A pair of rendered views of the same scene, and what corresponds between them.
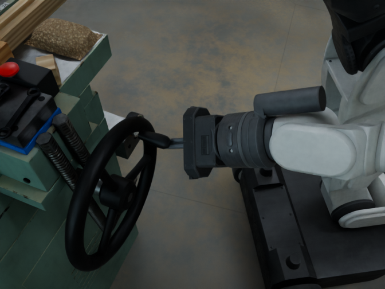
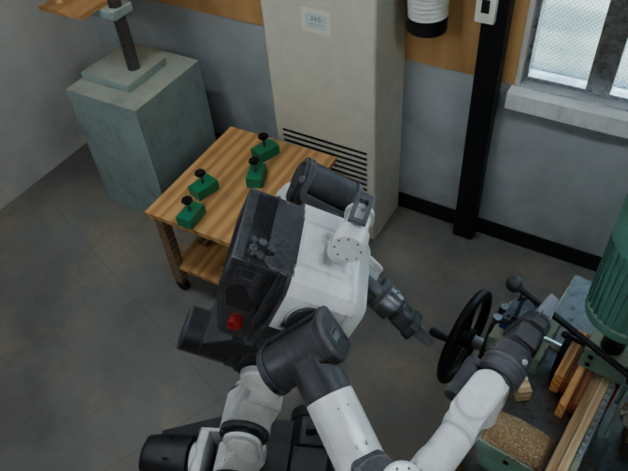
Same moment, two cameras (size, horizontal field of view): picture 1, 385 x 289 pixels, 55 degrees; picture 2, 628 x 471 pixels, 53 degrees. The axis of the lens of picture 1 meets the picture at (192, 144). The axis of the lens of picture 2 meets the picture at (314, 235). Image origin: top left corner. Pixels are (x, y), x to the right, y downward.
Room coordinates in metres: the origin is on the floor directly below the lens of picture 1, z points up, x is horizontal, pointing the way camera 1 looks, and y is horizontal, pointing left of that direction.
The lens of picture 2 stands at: (1.40, 0.08, 2.29)
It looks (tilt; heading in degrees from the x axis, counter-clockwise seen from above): 46 degrees down; 198
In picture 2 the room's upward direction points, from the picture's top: 5 degrees counter-clockwise
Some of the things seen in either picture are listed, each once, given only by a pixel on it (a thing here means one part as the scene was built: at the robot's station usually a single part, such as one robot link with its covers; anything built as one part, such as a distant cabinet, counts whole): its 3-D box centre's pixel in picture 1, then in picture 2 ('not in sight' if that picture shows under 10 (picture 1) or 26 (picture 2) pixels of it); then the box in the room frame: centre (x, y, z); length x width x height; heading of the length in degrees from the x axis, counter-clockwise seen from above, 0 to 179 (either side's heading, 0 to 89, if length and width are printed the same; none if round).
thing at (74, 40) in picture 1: (61, 32); (520, 435); (0.66, 0.28, 0.92); 0.14 x 0.09 x 0.04; 68
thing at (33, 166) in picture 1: (30, 133); (521, 339); (0.39, 0.27, 0.91); 0.15 x 0.14 x 0.09; 158
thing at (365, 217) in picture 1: (359, 195); (222, 462); (0.62, -0.57, 0.28); 0.21 x 0.20 x 0.13; 98
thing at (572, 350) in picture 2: not in sight; (567, 361); (0.44, 0.38, 0.94); 0.15 x 0.02 x 0.07; 158
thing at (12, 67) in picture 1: (8, 69); not in sight; (0.43, 0.28, 1.02); 0.03 x 0.03 x 0.01
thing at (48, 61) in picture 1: (48, 71); (520, 388); (0.53, 0.27, 0.92); 0.04 x 0.03 x 0.04; 20
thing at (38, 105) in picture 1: (18, 101); (524, 323); (0.39, 0.27, 0.99); 0.13 x 0.11 x 0.06; 158
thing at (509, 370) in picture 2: not in sight; (483, 388); (0.72, 0.17, 1.19); 0.11 x 0.11 x 0.11; 68
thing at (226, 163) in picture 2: not in sight; (249, 218); (-0.47, -0.84, 0.32); 0.66 x 0.57 x 0.64; 166
